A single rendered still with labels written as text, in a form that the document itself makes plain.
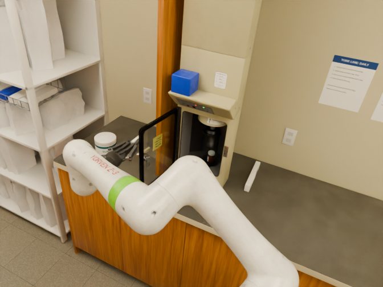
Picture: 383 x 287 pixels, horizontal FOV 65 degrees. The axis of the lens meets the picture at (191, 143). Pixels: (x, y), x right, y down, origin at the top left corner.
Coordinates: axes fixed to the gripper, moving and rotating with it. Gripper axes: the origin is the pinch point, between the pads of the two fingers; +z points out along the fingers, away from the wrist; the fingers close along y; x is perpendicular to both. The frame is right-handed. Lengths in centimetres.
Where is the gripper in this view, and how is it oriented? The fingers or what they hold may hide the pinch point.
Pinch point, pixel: (135, 141)
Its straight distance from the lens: 147.9
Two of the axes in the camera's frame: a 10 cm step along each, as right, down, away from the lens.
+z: 4.3, -4.7, 7.7
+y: -9.0, -3.0, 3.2
